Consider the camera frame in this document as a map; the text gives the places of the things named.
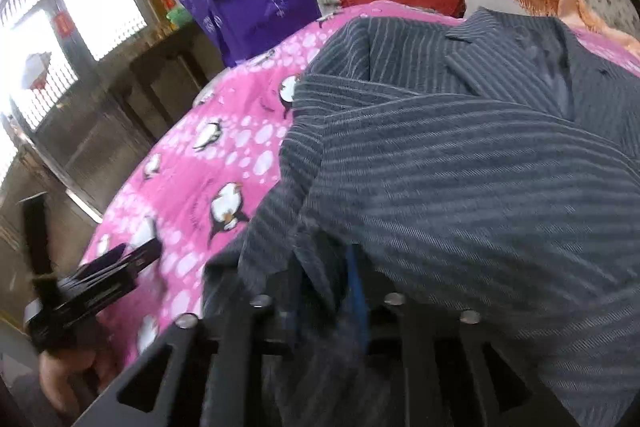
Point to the person's left hand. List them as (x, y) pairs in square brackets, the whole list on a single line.
[(70, 377)]

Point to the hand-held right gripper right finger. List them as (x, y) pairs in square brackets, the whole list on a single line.
[(356, 279)]

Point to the lattice window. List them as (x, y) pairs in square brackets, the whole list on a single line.
[(95, 7)]

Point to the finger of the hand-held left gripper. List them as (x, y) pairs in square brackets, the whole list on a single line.
[(135, 264), (107, 263)]

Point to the pink penguin print blanket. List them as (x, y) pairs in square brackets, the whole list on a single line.
[(225, 107)]

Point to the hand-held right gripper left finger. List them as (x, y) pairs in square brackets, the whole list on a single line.
[(295, 324)]

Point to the grey striped suit jacket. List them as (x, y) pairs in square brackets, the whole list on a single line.
[(450, 157)]

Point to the green item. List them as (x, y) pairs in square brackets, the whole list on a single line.
[(177, 18)]

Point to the dark wooden table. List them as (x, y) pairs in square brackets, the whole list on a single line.
[(165, 52)]

